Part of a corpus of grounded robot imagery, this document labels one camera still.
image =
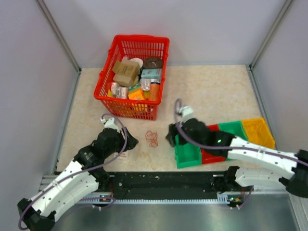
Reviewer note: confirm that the teal snack box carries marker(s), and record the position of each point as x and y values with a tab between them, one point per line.
151	73

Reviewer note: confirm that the small brown cardboard box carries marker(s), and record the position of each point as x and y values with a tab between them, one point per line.
124	81

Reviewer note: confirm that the right green plastic bin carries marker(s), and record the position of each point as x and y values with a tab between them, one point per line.
236	128

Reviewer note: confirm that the yellow plastic bin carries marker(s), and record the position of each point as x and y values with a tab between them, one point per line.
258	132

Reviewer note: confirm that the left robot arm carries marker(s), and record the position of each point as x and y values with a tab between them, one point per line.
83	175

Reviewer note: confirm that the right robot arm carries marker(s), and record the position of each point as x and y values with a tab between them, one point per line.
285	169

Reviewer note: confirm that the white round plate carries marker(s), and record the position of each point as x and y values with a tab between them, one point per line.
136	60

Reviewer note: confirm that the orange yellow sticky notes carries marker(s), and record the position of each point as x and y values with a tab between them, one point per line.
136	93

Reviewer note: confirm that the white tissue pack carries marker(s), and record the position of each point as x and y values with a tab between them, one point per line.
124	155

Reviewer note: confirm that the left green plastic bin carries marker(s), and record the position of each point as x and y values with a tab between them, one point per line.
187	155

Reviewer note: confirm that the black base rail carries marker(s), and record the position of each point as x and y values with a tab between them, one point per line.
185	185

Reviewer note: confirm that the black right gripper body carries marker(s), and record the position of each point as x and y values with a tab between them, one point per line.
175	130

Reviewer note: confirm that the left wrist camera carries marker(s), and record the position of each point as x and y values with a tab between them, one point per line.
110	123

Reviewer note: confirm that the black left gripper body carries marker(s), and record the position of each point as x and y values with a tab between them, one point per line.
121	141

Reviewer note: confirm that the pink wrapped snack pack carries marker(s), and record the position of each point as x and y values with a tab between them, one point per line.
118	91

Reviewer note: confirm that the red plastic bin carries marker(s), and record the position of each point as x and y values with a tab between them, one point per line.
208	158

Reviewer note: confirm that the silver foil snack pack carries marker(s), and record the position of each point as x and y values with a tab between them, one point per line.
146	83

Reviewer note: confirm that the red plastic shopping basket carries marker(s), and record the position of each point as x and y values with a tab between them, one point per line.
131	46

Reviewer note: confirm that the green plastic bin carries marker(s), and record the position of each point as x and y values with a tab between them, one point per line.
236	128
187	155

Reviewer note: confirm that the orange bottle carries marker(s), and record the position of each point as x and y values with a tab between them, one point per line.
154	91

